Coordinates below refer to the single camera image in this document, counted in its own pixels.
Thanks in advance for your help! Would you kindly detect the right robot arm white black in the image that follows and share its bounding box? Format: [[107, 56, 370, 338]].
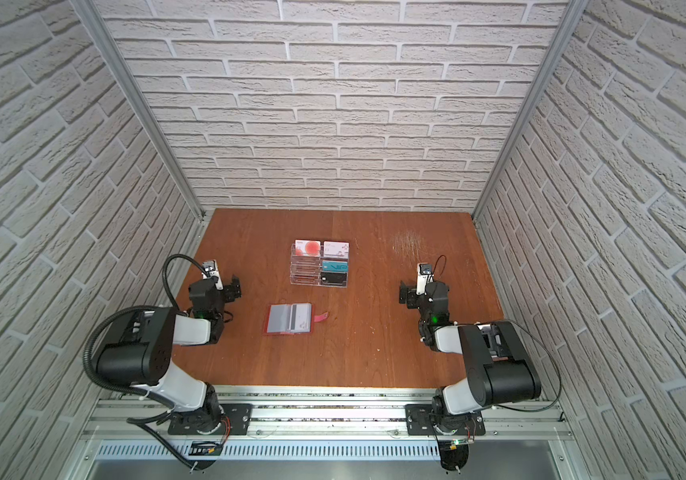
[[398, 281, 541, 422]]

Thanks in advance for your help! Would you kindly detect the clear acrylic card organizer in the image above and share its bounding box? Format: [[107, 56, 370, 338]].
[[290, 242, 348, 288]]

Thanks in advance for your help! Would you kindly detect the thin black cable right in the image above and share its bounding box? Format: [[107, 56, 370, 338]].
[[430, 254, 564, 414]]

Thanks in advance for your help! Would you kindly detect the teal VIP card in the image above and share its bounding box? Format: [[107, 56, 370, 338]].
[[322, 259, 349, 273]]

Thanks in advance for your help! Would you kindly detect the aluminium rail frame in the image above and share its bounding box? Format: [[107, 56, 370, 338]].
[[57, 383, 590, 480]]

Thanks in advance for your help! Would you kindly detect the white pink circle card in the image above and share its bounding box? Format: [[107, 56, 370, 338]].
[[293, 240, 322, 258]]

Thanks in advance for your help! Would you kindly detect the black VIP card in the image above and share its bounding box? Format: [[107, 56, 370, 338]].
[[320, 272, 348, 287]]

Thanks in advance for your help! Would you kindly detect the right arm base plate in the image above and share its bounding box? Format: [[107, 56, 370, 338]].
[[404, 404, 486, 438]]

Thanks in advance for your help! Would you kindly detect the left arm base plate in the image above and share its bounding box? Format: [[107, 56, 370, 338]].
[[168, 403, 253, 436]]

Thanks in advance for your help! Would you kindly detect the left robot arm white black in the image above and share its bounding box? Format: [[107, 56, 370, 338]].
[[83, 275, 242, 431]]

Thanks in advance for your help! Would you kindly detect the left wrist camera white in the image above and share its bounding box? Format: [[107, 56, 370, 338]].
[[203, 260, 224, 290]]

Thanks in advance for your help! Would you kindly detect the red leather card holder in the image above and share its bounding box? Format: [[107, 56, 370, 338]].
[[265, 303, 329, 335]]

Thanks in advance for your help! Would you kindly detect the white blossom VIP card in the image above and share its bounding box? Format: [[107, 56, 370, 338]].
[[322, 241, 350, 260]]

